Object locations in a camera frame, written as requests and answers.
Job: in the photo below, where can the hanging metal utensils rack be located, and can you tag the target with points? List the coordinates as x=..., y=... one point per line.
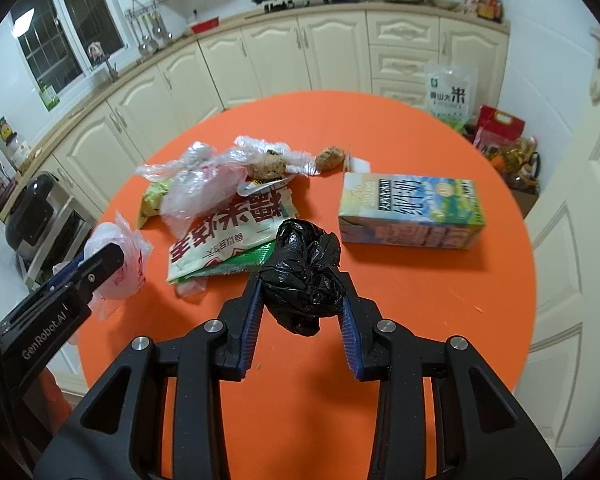
x=147, y=30

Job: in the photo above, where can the yellow cooking oil bottle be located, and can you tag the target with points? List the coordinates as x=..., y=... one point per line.
x=517, y=152

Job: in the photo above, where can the red and white snack packet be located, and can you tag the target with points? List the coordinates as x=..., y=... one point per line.
x=220, y=230

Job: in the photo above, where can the shallow metal pan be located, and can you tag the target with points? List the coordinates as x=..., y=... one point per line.
x=445, y=4

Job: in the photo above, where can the white rice bag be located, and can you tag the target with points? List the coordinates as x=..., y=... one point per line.
x=450, y=95

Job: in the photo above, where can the small white sachet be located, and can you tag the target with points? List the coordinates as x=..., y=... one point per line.
x=359, y=163

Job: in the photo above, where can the yellow label jar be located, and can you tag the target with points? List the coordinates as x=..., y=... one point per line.
x=5, y=130

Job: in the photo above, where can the white jar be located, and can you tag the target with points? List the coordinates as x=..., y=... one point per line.
x=20, y=152

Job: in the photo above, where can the black rice cooker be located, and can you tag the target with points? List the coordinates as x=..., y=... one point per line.
x=30, y=220

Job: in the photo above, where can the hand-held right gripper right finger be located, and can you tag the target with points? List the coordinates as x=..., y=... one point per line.
x=347, y=335

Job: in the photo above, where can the black plastic bag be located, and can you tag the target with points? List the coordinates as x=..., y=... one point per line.
x=305, y=270

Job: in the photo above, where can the small pinkish object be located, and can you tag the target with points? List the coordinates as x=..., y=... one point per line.
x=96, y=52

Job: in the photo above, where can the kitchen window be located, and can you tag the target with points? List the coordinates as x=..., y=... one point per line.
x=45, y=45

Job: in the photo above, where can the red gift box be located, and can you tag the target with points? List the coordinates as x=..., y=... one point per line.
x=497, y=127

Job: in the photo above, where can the condiment bottles group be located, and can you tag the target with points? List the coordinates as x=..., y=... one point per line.
x=482, y=2

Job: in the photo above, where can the green label pouch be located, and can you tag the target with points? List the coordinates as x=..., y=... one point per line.
x=47, y=95

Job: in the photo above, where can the lime green packet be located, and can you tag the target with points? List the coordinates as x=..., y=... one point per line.
x=152, y=200

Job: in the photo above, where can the brown cardboard box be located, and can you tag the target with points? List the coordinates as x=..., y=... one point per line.
x=522, y=200

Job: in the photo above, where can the cream panel door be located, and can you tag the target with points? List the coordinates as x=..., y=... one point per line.
x=570, y=260

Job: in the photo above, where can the cream kitchen base cabinets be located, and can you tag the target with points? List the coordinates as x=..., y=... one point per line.
x=280, y=60

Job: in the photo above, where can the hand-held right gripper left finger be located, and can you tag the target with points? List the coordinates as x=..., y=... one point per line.
x=252, y=320

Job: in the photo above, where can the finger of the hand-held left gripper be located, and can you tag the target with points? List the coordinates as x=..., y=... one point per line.
x=105, y=260
x=62, y=274

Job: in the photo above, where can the metal faucet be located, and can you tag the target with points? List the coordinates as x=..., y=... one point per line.
x=112, y=70

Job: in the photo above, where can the black gas stove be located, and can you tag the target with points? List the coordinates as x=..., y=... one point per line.
x=290, y=2

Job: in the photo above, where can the brown ginger lump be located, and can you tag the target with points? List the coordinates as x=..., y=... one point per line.
x=330, y=157
x=267, y=165

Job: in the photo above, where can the red tray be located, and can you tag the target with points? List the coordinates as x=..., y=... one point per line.
x=205, y=25

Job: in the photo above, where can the white red-print plastic bag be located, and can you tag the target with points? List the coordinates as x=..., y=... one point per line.
x=130, y=260

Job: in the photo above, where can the clear pinkish plastic bag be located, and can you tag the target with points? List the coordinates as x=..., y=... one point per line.
x=200, y=190

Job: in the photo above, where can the milk carton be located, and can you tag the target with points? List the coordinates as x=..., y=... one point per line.
x=410, y=210

